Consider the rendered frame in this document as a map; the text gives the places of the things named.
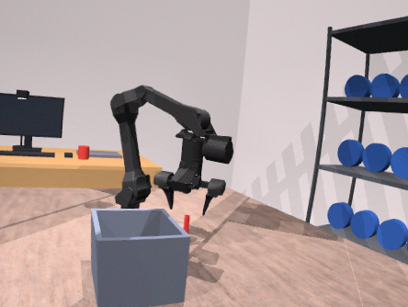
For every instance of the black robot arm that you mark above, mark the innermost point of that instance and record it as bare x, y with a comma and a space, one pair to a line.
136, 186

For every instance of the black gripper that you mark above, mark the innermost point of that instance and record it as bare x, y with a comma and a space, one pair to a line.
216, 187

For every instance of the red peg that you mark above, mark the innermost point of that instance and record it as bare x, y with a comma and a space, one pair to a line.
186, 223

